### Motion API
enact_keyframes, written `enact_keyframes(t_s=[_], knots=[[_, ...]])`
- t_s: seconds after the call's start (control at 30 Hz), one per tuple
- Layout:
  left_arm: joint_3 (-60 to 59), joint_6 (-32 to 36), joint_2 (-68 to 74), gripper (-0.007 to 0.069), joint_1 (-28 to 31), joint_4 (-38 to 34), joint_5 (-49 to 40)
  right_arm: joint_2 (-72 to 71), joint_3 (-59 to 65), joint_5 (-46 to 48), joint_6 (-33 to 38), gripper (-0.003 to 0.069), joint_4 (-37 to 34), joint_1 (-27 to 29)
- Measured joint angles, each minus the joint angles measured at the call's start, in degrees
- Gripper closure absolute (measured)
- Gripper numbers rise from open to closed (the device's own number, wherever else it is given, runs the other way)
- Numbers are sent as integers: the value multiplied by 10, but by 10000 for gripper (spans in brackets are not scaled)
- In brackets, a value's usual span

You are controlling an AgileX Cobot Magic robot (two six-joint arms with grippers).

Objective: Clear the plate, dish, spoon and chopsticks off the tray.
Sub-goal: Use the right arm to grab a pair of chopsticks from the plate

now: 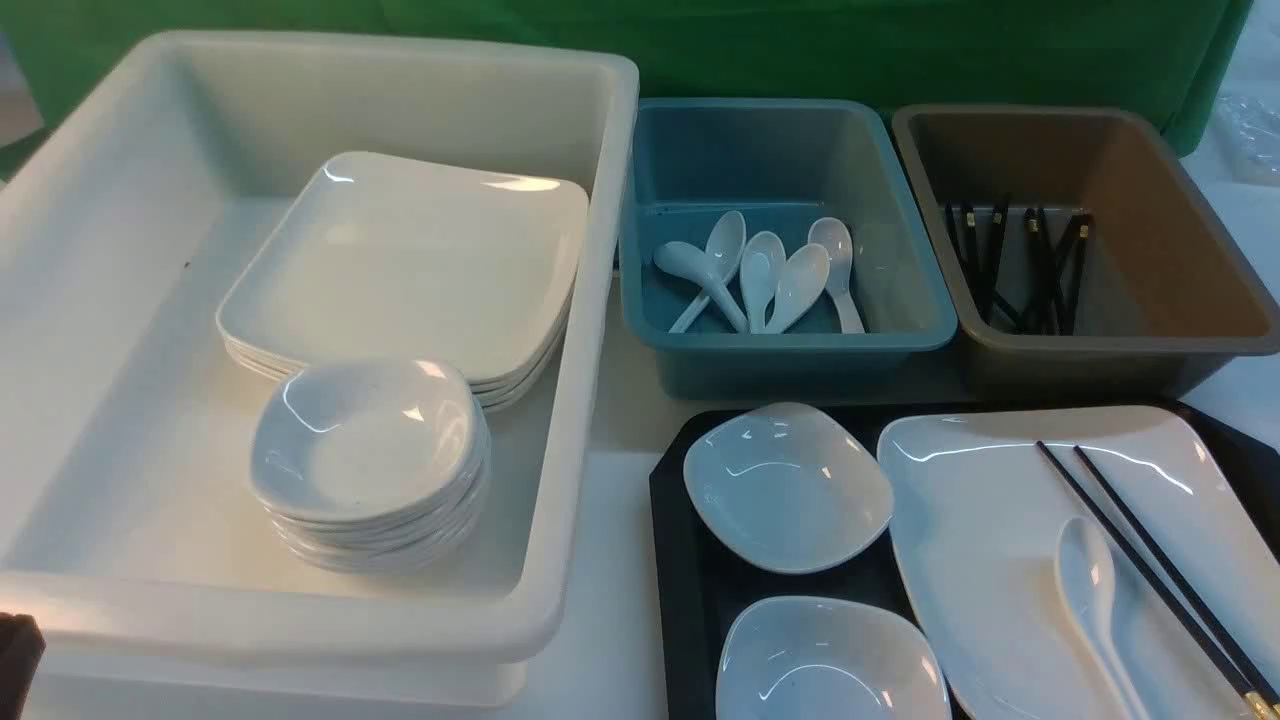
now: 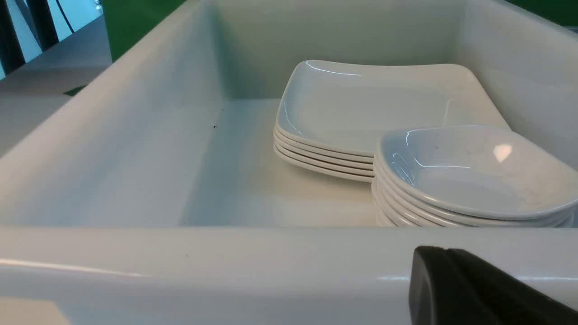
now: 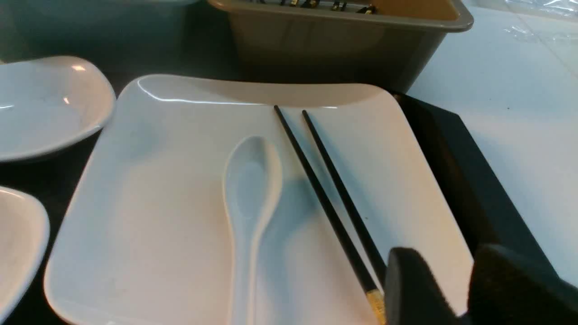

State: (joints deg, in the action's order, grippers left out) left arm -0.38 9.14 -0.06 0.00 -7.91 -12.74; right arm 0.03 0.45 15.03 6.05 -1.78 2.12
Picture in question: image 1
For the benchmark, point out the clear plastic bag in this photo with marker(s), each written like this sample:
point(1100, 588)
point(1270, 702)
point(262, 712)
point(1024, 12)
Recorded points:
point(1247, 128)

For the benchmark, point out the white bowl tray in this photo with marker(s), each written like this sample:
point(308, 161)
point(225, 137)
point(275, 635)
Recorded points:
point(787, 489)
point(807, 657)

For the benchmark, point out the large white rectangular plate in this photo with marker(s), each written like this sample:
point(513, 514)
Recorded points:
point(978, 512)

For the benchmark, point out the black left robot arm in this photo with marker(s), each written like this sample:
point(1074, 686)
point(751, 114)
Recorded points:
point(22, 647)

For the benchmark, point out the brown plastic bin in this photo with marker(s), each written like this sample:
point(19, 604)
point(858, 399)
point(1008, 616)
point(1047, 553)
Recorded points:
point(1167, 299)

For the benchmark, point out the green cloth backdrop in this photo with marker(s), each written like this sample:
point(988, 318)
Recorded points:
point(1163, 60)

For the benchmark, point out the black chopsticks in bin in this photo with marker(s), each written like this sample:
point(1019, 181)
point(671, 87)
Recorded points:
point(1024, 267)

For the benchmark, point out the black serving tray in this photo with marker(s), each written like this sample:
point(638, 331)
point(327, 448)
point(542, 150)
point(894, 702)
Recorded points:
point(703, 586)

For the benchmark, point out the teal plastic bin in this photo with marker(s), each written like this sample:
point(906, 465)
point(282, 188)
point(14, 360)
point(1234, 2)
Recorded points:
point(784, 164)

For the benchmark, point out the stack of white plates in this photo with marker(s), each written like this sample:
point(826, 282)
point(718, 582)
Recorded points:
point(381, 256)

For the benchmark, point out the stack of white bowls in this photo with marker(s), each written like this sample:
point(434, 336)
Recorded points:
point(375, 466)

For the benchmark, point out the large white plastic tub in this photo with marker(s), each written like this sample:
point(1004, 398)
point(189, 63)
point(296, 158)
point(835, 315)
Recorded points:
point(130, 532)

